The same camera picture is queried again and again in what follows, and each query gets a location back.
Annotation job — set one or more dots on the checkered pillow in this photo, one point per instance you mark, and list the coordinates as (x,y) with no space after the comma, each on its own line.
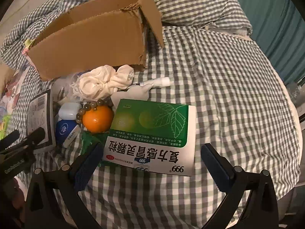
(202,4)

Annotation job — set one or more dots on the pink cup with yellow lid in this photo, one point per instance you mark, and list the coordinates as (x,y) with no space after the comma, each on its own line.
(26,49)

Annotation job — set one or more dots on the orange fruit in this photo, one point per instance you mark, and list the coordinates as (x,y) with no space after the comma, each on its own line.
(97,120)

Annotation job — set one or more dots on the green white medicine box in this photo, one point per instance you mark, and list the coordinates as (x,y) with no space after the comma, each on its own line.
(147,143)

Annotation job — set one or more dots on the person's left hand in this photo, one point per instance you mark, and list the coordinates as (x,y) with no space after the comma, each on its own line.
(17,193)

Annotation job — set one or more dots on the blue white cream tube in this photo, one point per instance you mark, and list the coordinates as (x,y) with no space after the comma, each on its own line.
(63,130)

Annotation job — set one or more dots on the clear plastic bottle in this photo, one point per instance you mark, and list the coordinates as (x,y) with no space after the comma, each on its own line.
(295,93)

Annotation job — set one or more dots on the colourful printed paper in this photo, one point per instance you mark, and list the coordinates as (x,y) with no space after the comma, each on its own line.
(12,95)

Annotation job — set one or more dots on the checkered bed sheet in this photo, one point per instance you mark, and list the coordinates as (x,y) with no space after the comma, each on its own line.
(214,88)

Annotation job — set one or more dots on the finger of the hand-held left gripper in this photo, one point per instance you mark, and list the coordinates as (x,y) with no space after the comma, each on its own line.
(33,136)
(10,138)

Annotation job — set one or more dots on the white crumpled cloth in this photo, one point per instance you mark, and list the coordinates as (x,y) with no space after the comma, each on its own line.
(95,83)

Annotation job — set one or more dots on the brown cardboard box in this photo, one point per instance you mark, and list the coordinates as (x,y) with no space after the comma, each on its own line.
(90,40)

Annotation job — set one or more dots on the green plastic packet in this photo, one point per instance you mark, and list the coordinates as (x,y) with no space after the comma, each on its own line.
(87,139)

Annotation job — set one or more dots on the clear cotton swab jar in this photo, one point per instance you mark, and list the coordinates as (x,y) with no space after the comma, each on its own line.
(60,88)

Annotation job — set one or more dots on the teal curtain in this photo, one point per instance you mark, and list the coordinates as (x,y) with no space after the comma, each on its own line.
(274,23)

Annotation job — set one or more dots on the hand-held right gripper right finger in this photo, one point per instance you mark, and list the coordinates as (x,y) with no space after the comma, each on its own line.
(216,169)

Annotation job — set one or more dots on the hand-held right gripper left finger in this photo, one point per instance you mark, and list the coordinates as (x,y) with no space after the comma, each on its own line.
(87,168)

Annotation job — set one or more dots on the white purple ointment tube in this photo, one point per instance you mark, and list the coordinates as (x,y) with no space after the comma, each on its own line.
(159,81)

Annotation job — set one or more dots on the checkered duvet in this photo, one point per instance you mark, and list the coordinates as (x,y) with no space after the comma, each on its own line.
(19,28)

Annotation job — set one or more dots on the black box with label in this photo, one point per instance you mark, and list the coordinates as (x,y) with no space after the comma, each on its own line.
(39,114)

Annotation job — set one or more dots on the light blue earbuds case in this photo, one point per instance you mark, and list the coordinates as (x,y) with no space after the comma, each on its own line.
(67,111)

